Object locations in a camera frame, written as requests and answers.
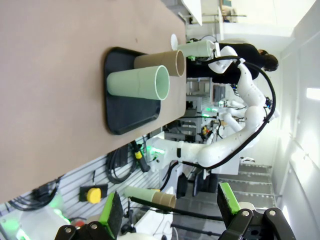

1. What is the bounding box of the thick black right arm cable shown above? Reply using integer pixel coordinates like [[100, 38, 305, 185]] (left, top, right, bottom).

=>
[[159, 56, 277, 192]]

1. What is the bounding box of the black yellow handheld scanner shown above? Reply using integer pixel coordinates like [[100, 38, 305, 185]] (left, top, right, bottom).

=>
[[131, 140, 151, 173]]

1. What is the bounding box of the person in black clothes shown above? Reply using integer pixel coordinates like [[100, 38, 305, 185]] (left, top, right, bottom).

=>
[[186, 42, 280, 84]]

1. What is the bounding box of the coiled black cable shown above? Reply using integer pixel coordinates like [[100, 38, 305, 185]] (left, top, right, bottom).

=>
[[106, 146, 138, 185]]

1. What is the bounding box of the white scalloped paper coaster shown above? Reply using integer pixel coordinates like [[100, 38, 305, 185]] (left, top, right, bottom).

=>
[[170, 33, 180, 50]]

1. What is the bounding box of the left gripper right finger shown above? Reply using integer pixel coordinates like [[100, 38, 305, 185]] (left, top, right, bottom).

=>
[[216, 182, 298, 240]]

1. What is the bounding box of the large white table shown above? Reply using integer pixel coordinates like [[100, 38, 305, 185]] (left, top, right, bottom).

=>
[[181, 0, 221, 26]]

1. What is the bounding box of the grey slotted aluminium platform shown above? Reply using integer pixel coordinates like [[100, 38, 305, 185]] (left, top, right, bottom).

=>
[[0, 136, 163, 221]]

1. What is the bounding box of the green plastic cup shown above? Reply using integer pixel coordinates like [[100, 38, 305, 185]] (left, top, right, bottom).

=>
[[177, 39, 216, 58], [106, 64, 171, 101], [123, 186, 157, 203]]

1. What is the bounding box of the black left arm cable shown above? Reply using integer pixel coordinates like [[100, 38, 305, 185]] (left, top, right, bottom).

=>
[[129, 196, 226, 222]]

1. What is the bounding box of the black plastic tray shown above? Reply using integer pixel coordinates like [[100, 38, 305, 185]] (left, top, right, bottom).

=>
[[103, 46, 162, 136]]

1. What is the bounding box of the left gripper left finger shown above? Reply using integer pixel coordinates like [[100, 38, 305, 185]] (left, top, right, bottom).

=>
[[54, 191, 125, 240]]

